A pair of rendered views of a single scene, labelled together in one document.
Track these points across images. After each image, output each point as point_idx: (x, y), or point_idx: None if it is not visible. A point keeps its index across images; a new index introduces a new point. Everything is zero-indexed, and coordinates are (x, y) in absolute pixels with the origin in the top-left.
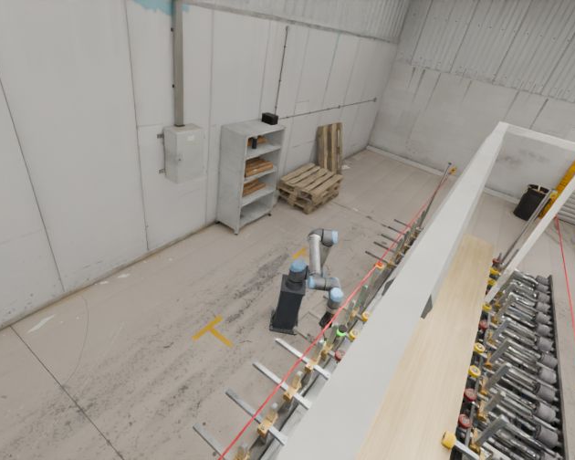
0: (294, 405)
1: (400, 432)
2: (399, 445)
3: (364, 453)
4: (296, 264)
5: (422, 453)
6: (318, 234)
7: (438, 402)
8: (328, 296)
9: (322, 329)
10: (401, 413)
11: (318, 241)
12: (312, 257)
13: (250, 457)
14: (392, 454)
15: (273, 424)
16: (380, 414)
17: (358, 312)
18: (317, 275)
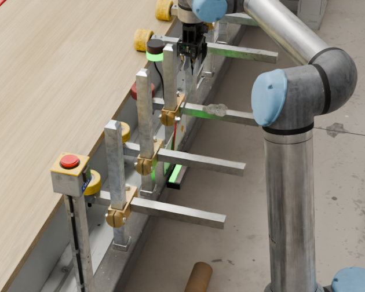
0: (199, 77)
1: (29, 35)
2: (33, 25)
3: (86, 10)
4: None
5: None
6: (324, 53)
7: None
8: (211, 217)
9: (195, 75)
10: (23, 51)
11: (308, 47)
12: (291, 12)
13: (230, 30)
14: (46, 17)
15: (219, 55)
16: (61, 42)
17: (101, 281)
18: None
